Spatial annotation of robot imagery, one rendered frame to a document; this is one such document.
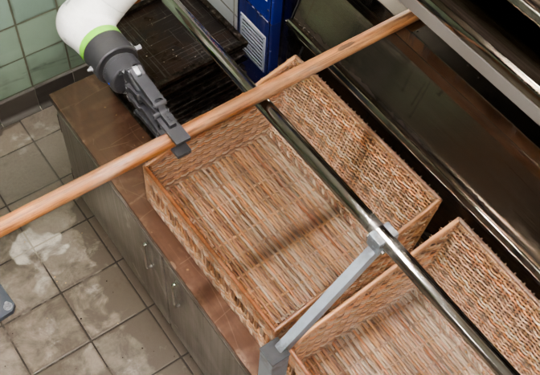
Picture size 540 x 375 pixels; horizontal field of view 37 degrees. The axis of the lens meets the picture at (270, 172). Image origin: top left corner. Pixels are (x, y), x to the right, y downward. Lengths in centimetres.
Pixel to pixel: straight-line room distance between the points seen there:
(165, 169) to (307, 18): 52
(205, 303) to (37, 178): 114
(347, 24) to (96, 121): 79
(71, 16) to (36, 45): 132
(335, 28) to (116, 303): 119
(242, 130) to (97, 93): 46
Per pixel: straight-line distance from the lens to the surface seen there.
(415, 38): 174
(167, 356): 258
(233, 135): 217
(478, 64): 139
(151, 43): 214
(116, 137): 229
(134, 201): 216
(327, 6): 198
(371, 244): 144
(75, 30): 166
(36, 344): 266
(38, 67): 306
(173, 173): 214
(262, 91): 155
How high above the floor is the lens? 237
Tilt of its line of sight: 54 degrees down
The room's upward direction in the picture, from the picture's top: 5 degrees clockwise
